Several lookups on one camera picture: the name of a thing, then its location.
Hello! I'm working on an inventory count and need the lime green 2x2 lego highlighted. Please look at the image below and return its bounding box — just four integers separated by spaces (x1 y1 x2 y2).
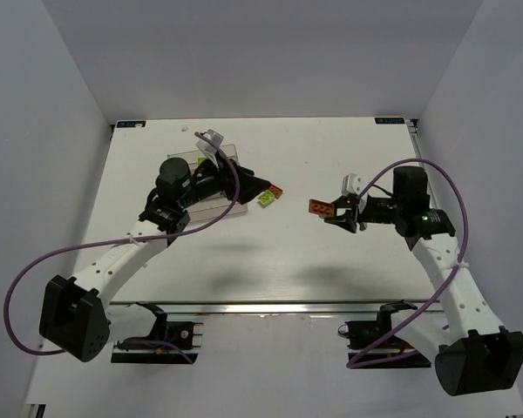
257 190 275 207

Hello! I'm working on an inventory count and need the orange lego with green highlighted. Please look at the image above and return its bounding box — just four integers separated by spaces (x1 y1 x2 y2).
308 199 336 219

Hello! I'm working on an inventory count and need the orange lego plate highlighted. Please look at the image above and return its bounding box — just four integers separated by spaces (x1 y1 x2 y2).
268 185 283 199

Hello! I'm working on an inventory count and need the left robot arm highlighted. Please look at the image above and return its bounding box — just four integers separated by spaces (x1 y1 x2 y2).
39 156 270 362

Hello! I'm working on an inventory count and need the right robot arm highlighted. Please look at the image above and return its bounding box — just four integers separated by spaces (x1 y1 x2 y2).
321 165 523 396

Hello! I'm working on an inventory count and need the table corner label right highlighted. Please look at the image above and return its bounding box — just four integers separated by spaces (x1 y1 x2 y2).
374 117 405 125

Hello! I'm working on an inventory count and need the table corner label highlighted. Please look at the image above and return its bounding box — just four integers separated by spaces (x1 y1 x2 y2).
374 117 405 125
115 120 146 129

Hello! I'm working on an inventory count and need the table corner label left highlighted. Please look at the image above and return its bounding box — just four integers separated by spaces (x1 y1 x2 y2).
115 120 146 129

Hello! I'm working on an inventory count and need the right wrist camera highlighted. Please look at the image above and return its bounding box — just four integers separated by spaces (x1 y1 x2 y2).
341 173 364 197

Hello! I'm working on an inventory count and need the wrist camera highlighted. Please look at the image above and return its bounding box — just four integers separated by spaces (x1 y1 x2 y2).
195 129 224 167
341 173 364 197

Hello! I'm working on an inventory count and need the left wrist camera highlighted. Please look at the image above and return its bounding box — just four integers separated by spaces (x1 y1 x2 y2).
195 129 224 167

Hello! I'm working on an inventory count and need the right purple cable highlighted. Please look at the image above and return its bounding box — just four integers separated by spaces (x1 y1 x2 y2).
346 158 470 369

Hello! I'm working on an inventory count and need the purple cable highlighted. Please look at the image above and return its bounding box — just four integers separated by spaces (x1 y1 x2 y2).
3 132 241 363
346 158 470 369

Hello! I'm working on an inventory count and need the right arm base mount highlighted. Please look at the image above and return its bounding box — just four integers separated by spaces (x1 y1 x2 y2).
337 300 432 370

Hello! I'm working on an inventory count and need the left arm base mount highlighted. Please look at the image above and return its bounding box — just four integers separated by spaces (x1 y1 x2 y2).
106 302 204 365

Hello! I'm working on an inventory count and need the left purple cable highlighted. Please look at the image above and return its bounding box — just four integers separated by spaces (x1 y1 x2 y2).
3 132 241 363

